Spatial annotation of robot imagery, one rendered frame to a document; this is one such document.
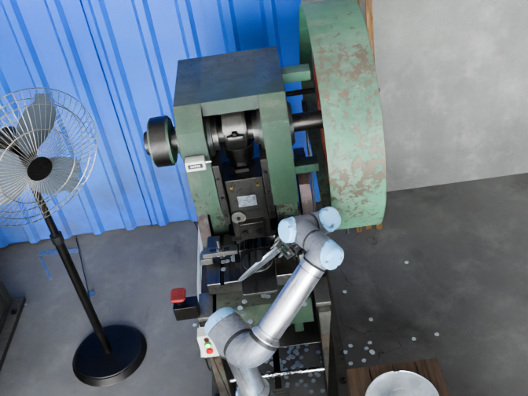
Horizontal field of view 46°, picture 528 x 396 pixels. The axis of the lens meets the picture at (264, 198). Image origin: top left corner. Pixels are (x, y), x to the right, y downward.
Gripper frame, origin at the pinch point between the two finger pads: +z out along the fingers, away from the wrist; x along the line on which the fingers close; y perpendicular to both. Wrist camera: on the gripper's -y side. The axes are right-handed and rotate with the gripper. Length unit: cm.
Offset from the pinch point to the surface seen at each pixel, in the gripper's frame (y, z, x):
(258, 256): -12.8, 34.2, 2.7
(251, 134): -21.6, -4.1, -35.6
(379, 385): -7, 24, 72
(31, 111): 19, 32, -96
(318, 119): -37.3, -19.2, -23.7
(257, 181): -17.2, 6.7, -21.2
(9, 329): 39, 190, -46
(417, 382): -16, 15, 81
